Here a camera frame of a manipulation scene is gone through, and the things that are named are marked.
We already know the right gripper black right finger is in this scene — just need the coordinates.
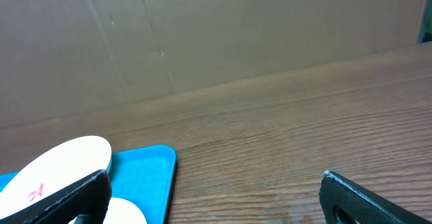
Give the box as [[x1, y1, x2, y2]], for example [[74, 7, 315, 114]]
[[319, 170, 431, 224]]

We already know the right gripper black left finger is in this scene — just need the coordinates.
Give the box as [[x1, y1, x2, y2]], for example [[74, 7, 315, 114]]
[[1, 169, 112, 224]]

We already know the light blue plate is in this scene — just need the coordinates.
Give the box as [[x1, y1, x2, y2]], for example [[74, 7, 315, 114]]
[[69, 197, 149, 224]]

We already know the teal plastic tray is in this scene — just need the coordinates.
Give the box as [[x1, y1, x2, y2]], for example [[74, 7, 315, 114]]
[[1, 146, 176, 223]]

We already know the white plate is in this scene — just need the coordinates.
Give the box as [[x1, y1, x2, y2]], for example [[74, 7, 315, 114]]
[[1, 136, 111, 219]]

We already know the cardboard backdrop panel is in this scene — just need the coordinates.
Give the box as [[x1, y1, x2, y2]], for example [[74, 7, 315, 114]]
[[1, 0, 426, 127]]

